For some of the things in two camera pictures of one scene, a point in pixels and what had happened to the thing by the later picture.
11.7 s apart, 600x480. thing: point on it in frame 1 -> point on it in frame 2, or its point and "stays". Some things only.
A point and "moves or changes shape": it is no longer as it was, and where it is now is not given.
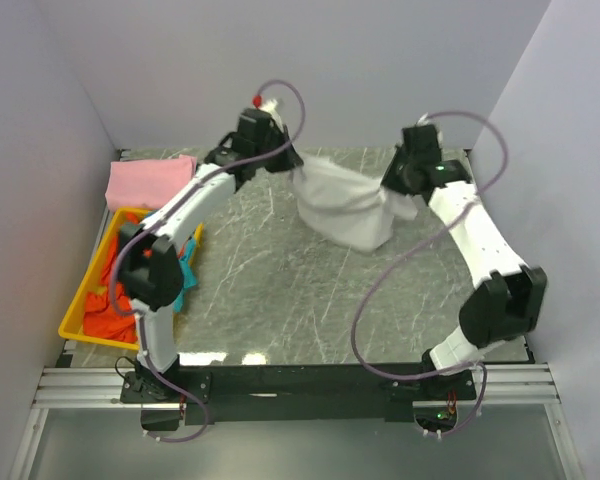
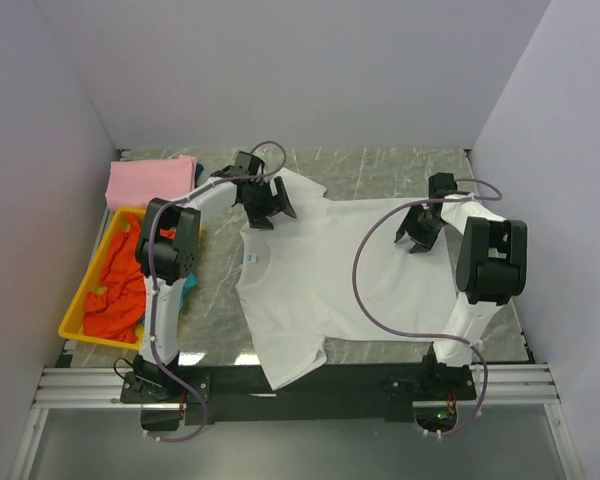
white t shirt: x=346 y=207 moves or changes shape
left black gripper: x=289 y=159 -> x=258 y=218
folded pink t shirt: x=145 y=183 stays
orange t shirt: x=102 y=315 stays
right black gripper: x=389 y=181 -> x=408 y=224
